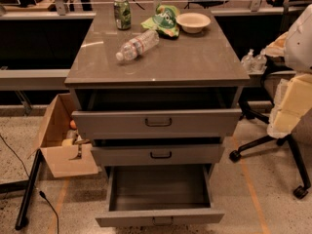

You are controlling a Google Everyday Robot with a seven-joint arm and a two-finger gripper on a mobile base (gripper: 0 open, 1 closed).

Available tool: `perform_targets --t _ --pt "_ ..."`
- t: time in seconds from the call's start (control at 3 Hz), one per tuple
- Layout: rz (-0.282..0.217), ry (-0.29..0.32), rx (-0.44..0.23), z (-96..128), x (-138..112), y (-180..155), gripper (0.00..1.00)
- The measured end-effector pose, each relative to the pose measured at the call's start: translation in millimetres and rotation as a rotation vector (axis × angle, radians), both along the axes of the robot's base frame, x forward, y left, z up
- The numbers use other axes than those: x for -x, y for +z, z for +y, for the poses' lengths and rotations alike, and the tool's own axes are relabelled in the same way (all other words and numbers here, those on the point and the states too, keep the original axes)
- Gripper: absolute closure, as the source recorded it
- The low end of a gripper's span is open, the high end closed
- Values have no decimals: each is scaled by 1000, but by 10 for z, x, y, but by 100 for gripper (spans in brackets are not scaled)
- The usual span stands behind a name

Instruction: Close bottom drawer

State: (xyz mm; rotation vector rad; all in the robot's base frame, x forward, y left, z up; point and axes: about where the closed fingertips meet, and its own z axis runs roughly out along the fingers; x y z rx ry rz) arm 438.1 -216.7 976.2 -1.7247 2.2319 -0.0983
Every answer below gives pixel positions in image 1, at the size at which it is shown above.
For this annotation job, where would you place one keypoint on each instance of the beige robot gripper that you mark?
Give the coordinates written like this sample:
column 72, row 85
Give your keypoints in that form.
column 299, row 44

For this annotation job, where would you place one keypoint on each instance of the grey bottom drawer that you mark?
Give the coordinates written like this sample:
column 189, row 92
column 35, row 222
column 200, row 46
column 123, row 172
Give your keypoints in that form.
column 159, row 196

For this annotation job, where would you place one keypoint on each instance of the grey drawer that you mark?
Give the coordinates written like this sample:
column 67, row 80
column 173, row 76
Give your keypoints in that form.
column 158, row 151
column 156, row 113
column 159, row 196

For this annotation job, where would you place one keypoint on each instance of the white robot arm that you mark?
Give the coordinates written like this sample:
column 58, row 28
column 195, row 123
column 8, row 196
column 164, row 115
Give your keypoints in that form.
column 302, row 26

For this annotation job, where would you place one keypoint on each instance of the grey top drawer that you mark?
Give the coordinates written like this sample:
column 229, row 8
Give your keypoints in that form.
column 156, row 113

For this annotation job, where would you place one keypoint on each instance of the grey middle drawer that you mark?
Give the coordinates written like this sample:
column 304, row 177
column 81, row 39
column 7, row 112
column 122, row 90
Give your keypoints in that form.
column 158, row 151

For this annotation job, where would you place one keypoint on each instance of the grey drawer cabinet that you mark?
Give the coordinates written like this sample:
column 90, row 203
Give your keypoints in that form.
column 202, row 60

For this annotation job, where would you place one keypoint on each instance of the black office chair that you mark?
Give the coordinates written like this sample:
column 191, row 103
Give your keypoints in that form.
column 302, row 190

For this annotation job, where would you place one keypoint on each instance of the white paper bowl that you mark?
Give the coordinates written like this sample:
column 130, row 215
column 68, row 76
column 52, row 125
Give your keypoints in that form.
column 193, row 22

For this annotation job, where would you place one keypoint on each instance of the green chip bag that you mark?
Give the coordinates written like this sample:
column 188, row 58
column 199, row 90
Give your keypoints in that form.
column 164, row 21

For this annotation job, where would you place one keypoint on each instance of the clear plastic water bottle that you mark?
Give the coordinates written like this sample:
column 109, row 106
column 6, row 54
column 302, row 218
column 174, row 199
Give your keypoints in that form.
column 138, row 45

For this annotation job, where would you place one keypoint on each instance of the green soda can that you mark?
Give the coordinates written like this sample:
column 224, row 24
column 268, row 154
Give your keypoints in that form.
column 122, row 14

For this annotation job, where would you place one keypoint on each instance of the orange ball in box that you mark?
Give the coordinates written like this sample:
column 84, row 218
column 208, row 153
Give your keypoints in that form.
column 72, row 125

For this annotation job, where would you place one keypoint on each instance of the open cardboard box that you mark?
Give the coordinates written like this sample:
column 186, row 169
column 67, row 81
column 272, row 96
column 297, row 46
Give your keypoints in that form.
column 66, row 153

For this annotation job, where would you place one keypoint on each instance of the black table leg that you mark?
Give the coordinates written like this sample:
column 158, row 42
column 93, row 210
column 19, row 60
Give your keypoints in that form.
column 30, row 184

